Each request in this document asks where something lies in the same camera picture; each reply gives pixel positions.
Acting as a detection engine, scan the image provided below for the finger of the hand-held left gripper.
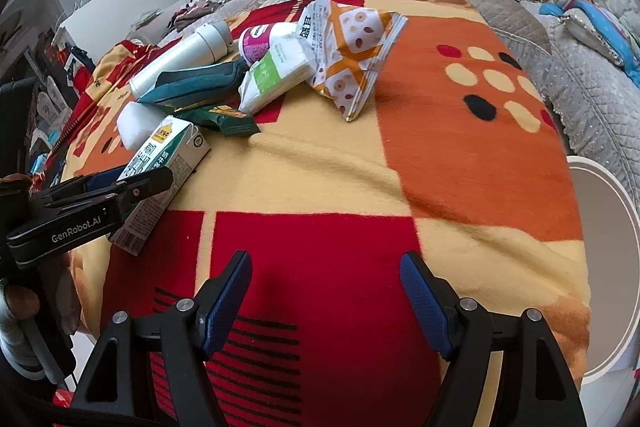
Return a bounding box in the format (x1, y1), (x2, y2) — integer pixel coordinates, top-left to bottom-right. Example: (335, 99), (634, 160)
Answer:
(45, 167), (174, 211)
(37, 164), (128, 208)

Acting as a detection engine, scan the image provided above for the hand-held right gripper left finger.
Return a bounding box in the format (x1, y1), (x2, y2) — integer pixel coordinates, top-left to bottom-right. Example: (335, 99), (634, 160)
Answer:
(70, 249), (252, 427)

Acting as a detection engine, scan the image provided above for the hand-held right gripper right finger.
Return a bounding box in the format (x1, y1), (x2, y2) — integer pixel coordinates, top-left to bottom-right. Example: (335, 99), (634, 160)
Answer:
(399, 251), (586, 427)

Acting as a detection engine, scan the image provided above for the green white milk carton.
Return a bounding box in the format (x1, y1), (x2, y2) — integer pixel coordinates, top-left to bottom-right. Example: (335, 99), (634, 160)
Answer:
(107, 115), (212, 256)

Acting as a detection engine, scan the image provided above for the white round bin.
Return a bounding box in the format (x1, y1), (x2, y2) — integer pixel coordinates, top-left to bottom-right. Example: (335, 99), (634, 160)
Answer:
(565, 157), (640, 383)

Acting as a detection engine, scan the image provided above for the person's left hand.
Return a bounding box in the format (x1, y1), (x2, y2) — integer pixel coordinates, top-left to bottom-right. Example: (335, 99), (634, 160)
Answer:
(0, 284), (41, 323)

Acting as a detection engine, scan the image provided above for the white foam block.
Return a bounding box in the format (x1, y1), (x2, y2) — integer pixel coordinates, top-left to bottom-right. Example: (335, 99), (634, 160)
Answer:
(117, 101), (173, 152)

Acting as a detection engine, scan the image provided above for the white ornate chair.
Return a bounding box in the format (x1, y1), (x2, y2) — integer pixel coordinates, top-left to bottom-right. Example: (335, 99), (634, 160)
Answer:
(32, 79), (63, 132)

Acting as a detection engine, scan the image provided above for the dark green snack packet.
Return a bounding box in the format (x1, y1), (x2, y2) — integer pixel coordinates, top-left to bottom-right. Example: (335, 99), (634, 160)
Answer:
(175, 104), (261, 138)

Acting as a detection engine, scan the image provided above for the teal fabric pouch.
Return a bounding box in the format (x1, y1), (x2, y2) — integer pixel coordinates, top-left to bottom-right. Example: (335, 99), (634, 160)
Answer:
(136, 59), (248, 108)

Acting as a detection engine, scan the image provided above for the white thermos bottle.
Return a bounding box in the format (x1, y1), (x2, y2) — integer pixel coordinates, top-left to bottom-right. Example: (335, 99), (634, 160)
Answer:
(129, 21), (233, 98)

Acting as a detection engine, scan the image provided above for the red orange printed blanket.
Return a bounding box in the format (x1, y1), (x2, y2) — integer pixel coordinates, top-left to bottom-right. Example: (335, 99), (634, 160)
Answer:
(47, 0), (593, 427)

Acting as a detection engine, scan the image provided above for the green white tissue packet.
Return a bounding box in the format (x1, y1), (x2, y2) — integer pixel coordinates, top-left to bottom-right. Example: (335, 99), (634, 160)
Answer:
(237, 38), (313, 115)

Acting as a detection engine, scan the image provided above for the white cabinet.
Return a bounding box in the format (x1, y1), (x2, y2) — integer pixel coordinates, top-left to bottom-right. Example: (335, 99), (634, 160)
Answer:
(60, 0), (183, 52)

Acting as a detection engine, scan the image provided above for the pink white cup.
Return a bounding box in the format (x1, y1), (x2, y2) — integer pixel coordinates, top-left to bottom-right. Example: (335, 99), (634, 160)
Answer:
(238, 22), (301, 64)

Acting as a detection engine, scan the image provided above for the clothes pile on sofa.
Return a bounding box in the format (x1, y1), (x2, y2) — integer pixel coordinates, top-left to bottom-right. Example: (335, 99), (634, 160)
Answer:
(167, 0), (226, 30)

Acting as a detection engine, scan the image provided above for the orange white snack bag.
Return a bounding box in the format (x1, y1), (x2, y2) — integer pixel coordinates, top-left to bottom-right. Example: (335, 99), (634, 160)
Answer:
(297, 0), (410, 122)

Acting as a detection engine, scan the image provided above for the dark blue cloth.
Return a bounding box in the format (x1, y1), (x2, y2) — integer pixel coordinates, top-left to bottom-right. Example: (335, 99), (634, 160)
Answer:
(622, 52), (640, 90)

